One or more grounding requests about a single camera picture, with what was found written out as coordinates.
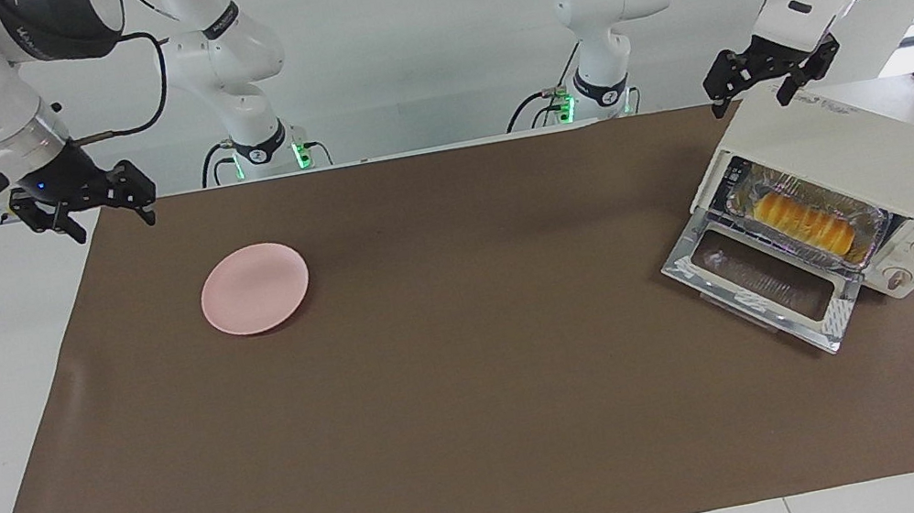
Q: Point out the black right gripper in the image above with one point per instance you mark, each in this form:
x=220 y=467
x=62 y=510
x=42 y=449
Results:
x=68 y=178

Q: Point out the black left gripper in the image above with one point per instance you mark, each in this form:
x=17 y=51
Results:
x=780 y=66

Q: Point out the golden ridged bread loaf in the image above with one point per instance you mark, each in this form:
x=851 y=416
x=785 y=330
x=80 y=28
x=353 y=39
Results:
x=804 y=222

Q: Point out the aluminium foil baking tray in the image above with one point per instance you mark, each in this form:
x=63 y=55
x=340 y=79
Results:
x=870 y=224

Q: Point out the cream toaster oven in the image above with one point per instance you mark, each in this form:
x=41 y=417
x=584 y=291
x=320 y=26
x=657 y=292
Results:
x=865 y=142

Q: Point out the glass oven door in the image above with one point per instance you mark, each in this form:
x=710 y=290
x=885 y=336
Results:
x=701 y=271

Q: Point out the pink round plate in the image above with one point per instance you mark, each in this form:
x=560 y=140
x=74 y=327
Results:
x=253 y=289

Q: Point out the brown table mat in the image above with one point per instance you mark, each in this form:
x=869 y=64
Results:
x=495 y=427

